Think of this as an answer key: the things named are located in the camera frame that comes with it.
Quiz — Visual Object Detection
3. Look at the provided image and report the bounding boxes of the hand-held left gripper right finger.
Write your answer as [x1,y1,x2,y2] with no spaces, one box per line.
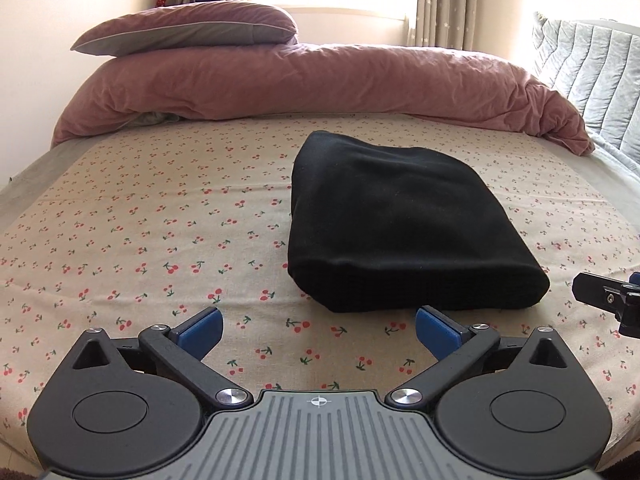
[385,305,569,407]

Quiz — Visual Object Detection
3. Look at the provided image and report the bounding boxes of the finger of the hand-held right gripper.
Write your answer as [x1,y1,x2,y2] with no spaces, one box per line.
[572,270,640,337]

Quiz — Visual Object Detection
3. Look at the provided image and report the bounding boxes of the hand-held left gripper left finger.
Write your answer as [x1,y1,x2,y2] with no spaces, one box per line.
[72,306,252,407]

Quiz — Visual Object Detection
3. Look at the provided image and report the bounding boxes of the black pants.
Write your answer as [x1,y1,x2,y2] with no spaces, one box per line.
[287,131,551,313]

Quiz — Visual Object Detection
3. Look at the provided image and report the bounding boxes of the cherry print bed sheet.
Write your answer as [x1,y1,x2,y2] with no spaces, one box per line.
[0,112,640,463]

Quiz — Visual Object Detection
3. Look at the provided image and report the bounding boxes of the grey cloth under duvet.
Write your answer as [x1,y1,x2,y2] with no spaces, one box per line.
[131,111,181,127]

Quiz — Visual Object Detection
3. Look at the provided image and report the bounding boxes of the grey mattress cover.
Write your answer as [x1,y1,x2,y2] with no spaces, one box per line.
[0,136,103,213]

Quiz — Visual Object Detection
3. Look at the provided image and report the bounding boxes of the grey quilted blanket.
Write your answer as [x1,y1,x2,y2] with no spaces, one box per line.
[530,10,640,183]

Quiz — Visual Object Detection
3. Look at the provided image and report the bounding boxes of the pink duvet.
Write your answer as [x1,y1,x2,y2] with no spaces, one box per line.
[51,42,596,156]

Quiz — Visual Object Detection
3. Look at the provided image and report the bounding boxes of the pink and grey pillow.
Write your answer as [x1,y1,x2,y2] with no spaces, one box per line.
[70,2,300,57]

